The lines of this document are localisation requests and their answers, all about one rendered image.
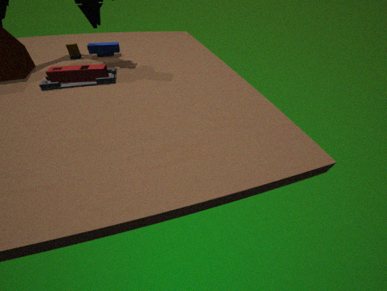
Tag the red bar with rectangular socket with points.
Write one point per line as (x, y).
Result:
(77, 73)

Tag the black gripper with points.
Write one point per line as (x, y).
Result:
(91, 9)

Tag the yellow rectangular block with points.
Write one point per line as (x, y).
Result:
(72, 48)

